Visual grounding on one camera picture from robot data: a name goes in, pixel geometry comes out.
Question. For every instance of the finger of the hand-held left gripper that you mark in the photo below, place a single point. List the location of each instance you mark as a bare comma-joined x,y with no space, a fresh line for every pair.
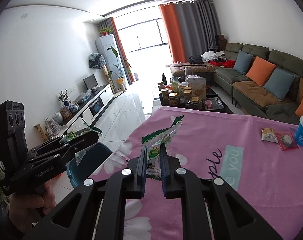
87,140
52,143

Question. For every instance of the black clothes pile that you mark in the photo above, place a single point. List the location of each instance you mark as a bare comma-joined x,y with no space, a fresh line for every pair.
195,59

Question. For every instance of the blue plastic bin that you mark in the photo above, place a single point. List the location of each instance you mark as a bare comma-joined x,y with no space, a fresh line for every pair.
91,155

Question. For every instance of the white wall socket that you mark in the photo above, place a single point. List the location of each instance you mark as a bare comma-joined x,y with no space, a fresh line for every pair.
72,89

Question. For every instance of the white clothes pile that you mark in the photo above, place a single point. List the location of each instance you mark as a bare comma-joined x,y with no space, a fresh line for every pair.
212,55

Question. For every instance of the green and white snack wrapper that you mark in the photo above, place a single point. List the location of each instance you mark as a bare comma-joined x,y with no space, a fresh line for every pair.
154,152

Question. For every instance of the black glass coffee table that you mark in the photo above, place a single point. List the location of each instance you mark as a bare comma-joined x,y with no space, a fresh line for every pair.
224,106

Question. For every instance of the picture frame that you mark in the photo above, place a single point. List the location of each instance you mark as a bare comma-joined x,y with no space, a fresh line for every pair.
66,112

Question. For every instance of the white lidded jar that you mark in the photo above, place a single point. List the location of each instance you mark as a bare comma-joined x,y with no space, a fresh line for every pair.
57,117

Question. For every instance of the person's left hand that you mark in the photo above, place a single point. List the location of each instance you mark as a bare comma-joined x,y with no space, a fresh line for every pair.
24,210

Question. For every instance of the blue white porcelain vase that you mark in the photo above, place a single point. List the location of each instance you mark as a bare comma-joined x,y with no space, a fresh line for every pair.
74,106

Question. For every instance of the black monitor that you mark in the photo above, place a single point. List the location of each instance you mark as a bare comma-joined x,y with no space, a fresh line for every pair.
90,82

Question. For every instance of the tall leafy potted plant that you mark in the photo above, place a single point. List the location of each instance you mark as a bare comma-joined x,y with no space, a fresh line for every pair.
120,72

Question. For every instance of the red snack packet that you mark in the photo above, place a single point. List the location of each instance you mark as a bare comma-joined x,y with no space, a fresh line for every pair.
287,141

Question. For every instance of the white black tv cabinet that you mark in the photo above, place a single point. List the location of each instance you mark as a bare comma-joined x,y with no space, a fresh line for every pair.
96,100

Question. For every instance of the pink floral tablecloth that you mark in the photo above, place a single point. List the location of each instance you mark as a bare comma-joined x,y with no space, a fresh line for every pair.
216,135

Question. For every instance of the orange curtain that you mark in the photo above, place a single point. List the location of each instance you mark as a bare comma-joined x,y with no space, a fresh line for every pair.
172,35

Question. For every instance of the group of food jars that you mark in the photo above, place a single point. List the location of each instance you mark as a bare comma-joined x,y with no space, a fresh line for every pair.
184,92

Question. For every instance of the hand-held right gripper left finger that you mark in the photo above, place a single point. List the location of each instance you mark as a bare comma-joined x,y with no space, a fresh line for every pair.
142,165

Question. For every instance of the plant in blue vase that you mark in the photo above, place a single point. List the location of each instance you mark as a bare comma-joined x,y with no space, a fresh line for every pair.
64,97

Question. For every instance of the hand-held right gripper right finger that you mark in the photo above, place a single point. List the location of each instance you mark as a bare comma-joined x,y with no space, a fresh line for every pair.
163,165

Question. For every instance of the striped red grey curtain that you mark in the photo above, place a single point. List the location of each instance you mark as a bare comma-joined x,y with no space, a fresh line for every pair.
119,50

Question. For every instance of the green sectional sofa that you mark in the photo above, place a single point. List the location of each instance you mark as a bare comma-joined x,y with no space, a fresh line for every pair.
284,60

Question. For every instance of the white standing air conditioner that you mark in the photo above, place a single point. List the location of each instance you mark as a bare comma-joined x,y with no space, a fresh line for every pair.
106,52

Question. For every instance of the blue cushion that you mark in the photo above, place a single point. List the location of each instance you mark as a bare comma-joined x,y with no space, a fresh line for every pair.
242,62
279,83

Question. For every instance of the red cloth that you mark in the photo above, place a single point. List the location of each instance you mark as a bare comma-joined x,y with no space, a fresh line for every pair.
229,63

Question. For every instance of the clear plastic bag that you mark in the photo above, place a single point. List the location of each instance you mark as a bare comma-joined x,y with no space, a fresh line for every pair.
85,96

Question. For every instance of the small potted green plant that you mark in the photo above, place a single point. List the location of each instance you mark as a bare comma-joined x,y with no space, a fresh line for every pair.
104,31

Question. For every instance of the clear wrapper with green edge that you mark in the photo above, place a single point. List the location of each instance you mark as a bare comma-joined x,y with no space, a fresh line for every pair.
71,135

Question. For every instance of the large window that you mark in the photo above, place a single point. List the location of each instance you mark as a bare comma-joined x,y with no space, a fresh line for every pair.
146,35

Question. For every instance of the covered standing fan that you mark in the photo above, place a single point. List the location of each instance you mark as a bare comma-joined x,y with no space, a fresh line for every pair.
96,60

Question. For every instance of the beige snack packet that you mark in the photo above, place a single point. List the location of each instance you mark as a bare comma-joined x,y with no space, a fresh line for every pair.
269,134

